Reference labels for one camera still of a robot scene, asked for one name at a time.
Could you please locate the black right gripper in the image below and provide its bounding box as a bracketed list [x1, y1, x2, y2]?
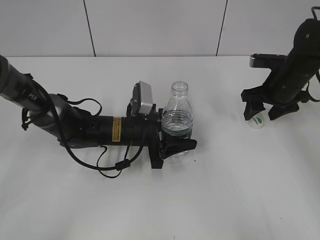
[241, 85, 310, 121]

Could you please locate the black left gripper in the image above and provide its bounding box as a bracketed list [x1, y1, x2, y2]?
[124, 104, 197, 169]

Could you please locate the white green bottle cap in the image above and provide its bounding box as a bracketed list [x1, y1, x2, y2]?
[247, 112, 265, 130]

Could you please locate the clear Cestbon water bottle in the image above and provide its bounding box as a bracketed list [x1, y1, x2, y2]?
[160, 80, 195, 162]

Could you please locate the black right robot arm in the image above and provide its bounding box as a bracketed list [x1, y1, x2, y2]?
[240, 18, 320, 121]

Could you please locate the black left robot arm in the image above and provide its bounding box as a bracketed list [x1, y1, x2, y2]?
[0, 56, 197, 169]

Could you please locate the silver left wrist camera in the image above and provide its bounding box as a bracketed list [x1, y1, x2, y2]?
[130, 81, 153, 116]

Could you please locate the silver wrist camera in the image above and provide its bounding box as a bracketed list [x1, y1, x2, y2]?
[249, 53, 287, 70]
[130, 81, 153, 116]

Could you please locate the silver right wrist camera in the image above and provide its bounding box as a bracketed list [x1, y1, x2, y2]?
[249, 53, 287, 70]

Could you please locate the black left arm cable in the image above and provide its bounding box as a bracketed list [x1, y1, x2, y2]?
[20, 74, 146, 179]

